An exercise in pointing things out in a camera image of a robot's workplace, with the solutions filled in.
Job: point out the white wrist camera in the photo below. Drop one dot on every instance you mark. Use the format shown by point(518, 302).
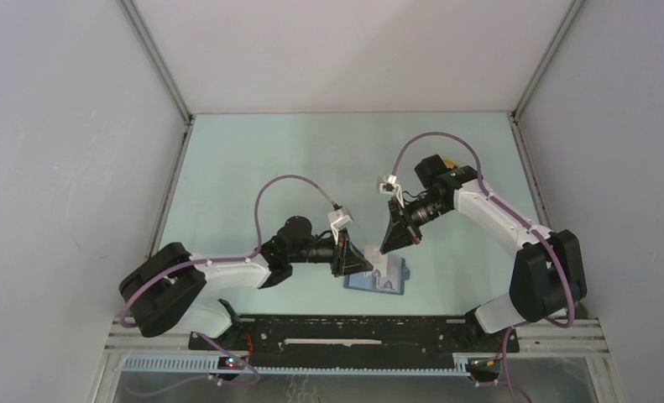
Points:
point(339, 218)
point(388, 185)

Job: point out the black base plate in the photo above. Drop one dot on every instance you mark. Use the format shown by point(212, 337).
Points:
point(363, 342)

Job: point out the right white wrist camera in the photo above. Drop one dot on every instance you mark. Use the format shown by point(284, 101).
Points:
point(388, 185)

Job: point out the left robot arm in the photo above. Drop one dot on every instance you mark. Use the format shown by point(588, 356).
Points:
point(176, 290)

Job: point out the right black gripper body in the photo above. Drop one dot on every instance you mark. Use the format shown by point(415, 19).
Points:
point(399, 213)

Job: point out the beige oval tray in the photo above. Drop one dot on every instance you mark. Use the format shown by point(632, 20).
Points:
point(450, 164)

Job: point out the blue card holder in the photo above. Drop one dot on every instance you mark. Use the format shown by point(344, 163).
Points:
point(388, 275)

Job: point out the white patterned card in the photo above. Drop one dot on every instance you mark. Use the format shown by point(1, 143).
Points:
point(388, 285)
point(378, 260)

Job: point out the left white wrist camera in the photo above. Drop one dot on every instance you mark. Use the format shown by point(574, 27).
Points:
point(339, 218)

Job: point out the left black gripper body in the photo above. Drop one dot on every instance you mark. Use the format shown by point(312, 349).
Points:
point(337, 266)

